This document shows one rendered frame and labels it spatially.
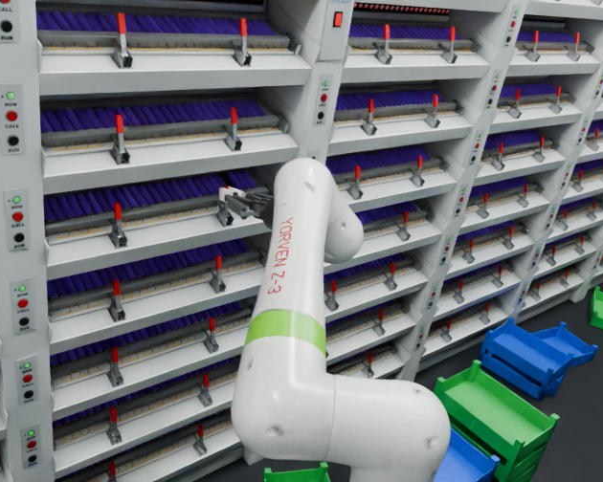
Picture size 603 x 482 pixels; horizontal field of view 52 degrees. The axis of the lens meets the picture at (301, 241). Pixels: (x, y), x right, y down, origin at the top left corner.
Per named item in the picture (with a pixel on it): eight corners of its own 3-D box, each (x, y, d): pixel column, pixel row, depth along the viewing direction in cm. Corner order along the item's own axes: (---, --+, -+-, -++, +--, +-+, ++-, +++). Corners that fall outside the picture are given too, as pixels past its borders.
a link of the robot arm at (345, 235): (348, 282, 117) (383, 240, 120) (320, 240, 109) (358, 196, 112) (301, 261, 127) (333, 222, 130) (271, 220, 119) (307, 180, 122)
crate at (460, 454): (492, 480, 165) (501, 458, 162) (444, 514, 153) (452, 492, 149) (409, 410, 185) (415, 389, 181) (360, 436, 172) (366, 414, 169)
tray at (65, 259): (282, 229, 161) (296, 202, 155) (44, 281, 124) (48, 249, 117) (244, 177, 170) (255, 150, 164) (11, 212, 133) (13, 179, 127)
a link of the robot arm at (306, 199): (272, 361, 96) (339, 347, 91) (234, 318, 88) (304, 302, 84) (294, 198, 120) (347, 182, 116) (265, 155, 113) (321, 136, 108)
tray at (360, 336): (411, 331, 229) (429, 308, 221) (281, 384, 192) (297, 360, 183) (377, 290, 239) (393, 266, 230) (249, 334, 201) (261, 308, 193)
